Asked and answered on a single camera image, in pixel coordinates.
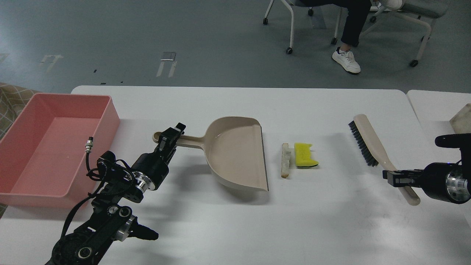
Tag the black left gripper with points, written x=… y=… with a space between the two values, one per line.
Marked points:
x=155 y=165

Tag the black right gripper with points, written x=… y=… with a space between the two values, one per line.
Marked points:
x=438 y=180

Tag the beige hand brush black bristles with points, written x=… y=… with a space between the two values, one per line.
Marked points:
x=369 y=143

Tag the beige plastic dustpan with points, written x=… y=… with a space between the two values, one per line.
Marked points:
x=234 y=151

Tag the yellow sponge piece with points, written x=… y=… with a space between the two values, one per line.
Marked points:
x=303 y=155

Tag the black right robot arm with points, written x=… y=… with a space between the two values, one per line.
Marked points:
x=454 y=141

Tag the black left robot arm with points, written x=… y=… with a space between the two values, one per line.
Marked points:
x=98 y=220

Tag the pink plastic bin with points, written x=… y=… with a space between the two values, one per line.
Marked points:
x=42 y=155

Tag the beige stone block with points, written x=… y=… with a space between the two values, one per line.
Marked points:
x=461 y=121

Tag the beige patterned cloth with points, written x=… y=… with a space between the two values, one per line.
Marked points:
x=13 y=100

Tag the seated person leg white shoe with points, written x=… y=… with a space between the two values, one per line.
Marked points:
x=358 y=11

